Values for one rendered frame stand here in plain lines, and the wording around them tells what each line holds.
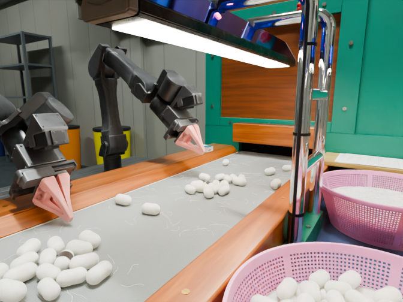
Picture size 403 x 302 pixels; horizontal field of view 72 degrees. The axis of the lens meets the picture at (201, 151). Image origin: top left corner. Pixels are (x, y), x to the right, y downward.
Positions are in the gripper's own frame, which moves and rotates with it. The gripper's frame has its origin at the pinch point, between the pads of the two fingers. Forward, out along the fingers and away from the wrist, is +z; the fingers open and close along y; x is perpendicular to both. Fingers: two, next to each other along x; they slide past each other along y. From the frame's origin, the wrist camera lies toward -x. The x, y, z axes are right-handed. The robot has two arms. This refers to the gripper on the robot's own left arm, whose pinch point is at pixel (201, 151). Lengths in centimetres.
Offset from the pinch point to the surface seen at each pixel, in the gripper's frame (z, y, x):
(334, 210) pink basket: 31.1, 0.7, -14.2
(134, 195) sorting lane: 0.9, -19.2, 9.1
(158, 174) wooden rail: -3.0, -7.0, 10.7
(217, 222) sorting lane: 17.7, -20.6, -5.1
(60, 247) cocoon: 7.2, -41.6, 2.1
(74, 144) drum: -187, 138, 217
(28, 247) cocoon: 4.9, -44.5, 3.2
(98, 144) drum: -136, 119, 161
